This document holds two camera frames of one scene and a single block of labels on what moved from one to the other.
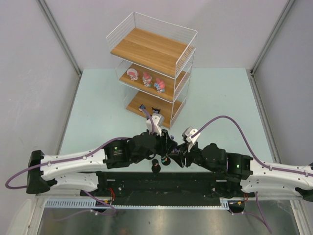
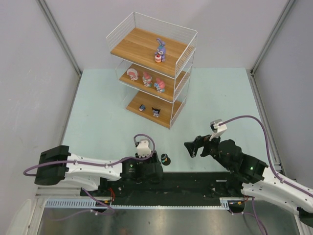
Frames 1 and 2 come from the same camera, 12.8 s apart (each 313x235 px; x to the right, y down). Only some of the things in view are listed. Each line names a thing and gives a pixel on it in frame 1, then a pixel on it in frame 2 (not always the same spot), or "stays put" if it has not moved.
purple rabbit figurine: (175, 150) → (160, 55)
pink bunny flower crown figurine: (147, 79) stays put
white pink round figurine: (133, 74) stays put
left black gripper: (165, 143) → (155, 166)
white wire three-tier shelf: (154, 59) stays put
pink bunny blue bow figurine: (160, 85) stays put
